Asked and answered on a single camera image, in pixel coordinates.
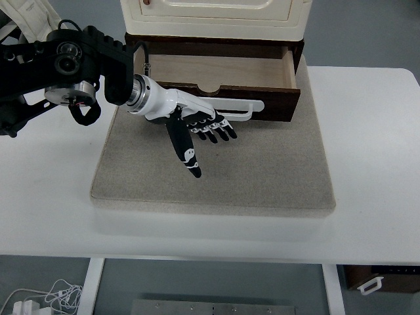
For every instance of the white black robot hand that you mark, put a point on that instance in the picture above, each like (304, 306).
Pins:
(152, 101)

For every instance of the white drawer handle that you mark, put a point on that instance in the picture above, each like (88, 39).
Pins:
(234, 109)

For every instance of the dark wood drawer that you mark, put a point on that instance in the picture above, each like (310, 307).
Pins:
(278, 90)

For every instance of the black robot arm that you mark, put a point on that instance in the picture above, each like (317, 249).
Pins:
(66, 69)

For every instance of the cream cabinet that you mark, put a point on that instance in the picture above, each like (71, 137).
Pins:
(269, 20)

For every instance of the beige fabric cushion pad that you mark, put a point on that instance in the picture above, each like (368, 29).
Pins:
(272, 169)

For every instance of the white jacket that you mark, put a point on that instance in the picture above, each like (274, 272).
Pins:
(35, 18)

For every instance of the white table leg right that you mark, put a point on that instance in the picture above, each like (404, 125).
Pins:
(333, 290)

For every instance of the white table leg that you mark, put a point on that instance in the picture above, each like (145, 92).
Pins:
(333, 290)
(90, 286)

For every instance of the white table leg left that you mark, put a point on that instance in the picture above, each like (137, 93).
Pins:
(90, 286)

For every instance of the white charger adapter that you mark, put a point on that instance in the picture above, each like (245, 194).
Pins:
(29, 307)

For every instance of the brown box white handle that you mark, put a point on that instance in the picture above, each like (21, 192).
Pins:
(384, 278)

